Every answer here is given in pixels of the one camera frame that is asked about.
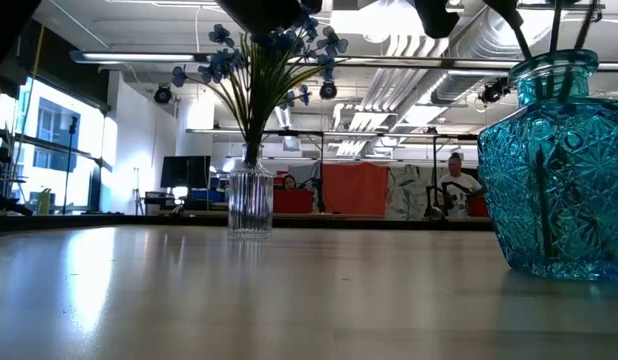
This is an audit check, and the yellow green bottle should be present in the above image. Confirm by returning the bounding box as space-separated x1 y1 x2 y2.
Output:
37 188 53 216

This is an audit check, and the black computer monitor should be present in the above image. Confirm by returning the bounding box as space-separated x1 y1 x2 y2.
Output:
160 155 212 190

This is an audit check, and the black metal rig frame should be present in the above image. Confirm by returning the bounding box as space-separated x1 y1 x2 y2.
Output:
268 128 325 190

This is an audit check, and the red storage bin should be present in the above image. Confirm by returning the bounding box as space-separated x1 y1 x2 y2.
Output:
466 195 490 218
272 188 315 215

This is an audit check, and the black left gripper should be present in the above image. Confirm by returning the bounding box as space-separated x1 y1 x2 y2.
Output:
216 0 303 35

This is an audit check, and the small blue cube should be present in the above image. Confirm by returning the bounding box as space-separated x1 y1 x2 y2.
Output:
477 48 618 282

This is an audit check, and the clear ribbed glass vase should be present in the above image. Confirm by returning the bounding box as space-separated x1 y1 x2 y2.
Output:
227 143 274 240

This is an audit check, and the patterned white cloth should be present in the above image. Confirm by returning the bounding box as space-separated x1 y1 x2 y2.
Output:
386 164 440 221

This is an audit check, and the silver ventilation duct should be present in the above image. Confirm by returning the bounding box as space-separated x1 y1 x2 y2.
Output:
428 4 520 106

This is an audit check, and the black stand pole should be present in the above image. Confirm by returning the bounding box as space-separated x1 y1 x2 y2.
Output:
62 115 80 216

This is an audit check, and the orange red fabric panel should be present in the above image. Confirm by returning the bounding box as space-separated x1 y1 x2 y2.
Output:
321 162 390 216

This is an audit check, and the long ceiling light fixture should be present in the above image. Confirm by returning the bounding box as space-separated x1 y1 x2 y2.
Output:
71 49 210 65

